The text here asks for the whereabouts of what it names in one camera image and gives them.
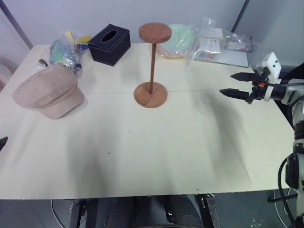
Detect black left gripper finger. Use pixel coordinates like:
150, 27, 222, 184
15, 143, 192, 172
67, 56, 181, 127
0, 136, 9, 152

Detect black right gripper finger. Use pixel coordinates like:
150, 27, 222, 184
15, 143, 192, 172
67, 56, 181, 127
219, 88, 251, 102
230, 72, 256, 83

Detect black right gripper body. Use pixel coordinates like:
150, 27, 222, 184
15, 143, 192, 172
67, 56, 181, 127
246, 68, 269, 105

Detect beige cap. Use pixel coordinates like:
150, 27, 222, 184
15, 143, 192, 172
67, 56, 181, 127
12, 64, 86, 120

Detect wooden hat stand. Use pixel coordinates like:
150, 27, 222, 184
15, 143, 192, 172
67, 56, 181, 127
133, 23, 172, 109

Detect plastic bag of small boxes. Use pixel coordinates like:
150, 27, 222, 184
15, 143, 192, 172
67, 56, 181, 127
184, 16, 254, 67

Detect dark slanted pole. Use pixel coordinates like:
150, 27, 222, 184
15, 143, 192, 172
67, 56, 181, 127
231, 0, 250, 33

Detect green plates in plastic bag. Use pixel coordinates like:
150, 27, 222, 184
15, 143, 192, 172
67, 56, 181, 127
157, 23, 197, 60

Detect black metal table leg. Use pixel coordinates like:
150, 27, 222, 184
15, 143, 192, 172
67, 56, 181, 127
194, 193, 223, 228
69, 199, 87, 228

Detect plastic bag of colourful items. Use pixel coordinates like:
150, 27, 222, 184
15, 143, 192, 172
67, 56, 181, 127
38, 29, 94, 75

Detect black leather tissue box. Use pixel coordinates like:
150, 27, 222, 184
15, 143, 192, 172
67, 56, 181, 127
87, 23, 132, 67

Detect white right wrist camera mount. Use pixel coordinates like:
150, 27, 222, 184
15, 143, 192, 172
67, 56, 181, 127
257, 52, 282, 84

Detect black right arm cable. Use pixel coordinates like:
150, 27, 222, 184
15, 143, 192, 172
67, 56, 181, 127
277, 153, 304, 228

